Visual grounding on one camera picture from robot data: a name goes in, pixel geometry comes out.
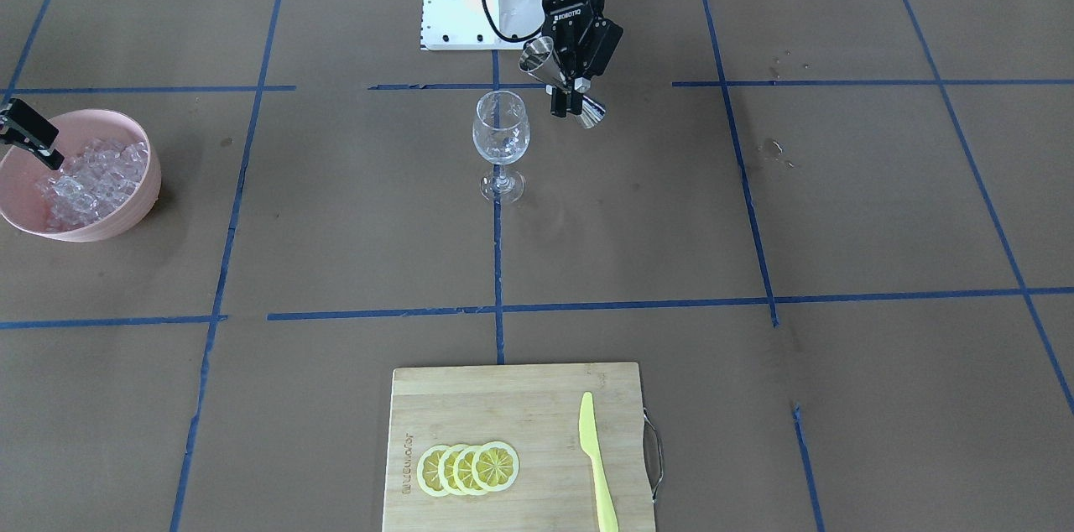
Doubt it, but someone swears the steel double jigger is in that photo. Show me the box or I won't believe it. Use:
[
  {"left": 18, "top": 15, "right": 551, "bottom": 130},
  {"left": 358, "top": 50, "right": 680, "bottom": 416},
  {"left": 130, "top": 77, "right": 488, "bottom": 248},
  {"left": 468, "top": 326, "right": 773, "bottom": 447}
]
[{"left": 519, "top": 35, "right": 607, "bottom": 129}]

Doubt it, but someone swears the clear ice cubes pile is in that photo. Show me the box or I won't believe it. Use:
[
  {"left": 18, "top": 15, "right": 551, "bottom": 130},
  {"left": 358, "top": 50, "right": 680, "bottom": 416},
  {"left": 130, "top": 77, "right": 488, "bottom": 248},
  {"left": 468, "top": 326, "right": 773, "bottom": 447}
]
[{"left": 37, "top": 138, "right": 149, "bottom": 232}]

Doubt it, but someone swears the lemon slice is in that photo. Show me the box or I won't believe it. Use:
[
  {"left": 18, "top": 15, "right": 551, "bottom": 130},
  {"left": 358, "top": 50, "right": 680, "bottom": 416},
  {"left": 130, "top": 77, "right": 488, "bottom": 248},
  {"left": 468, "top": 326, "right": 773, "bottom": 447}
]
[
  {"left": 452, "top": 446, "right": 487, "bottom": 495},
  {"left": 471, "top": 441, "right": 520, "bottom": 493},
  {"left": 437, "top": 444, "right": 469, "bottom": 495},
  {"left": 418, "top": 445, "right": 450, "bottom": 498}
]

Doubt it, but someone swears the yellow plastic knife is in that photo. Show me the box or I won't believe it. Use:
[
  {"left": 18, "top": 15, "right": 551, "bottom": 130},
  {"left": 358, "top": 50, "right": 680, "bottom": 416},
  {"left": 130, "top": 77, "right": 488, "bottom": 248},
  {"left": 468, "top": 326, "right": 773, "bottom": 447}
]
[{"left": 576, "top": 391, "right": 620, "bottom": 531}]

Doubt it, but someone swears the clear wine glass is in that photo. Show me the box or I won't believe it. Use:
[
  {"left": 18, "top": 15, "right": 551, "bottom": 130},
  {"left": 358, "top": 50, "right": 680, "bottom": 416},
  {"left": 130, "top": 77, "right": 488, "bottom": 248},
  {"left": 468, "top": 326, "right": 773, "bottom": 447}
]
[{"left": 471, "top": 90, "right": 532, "bottom": 204}]

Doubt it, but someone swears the bamboo cutting board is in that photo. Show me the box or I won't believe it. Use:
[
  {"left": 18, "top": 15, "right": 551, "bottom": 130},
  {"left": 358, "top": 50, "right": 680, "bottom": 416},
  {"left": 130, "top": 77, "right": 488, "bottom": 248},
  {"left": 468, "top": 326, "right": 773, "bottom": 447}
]
[{"left": 381, "top": 362, "right": 656, "bottom": 531}]

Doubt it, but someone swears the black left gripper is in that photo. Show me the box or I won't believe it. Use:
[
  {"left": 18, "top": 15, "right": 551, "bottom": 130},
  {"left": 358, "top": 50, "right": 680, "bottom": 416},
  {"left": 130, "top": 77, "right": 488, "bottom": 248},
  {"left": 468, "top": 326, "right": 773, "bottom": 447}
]
[{"left": 542, "top": 0, "right": 623, "bottom": 117}]

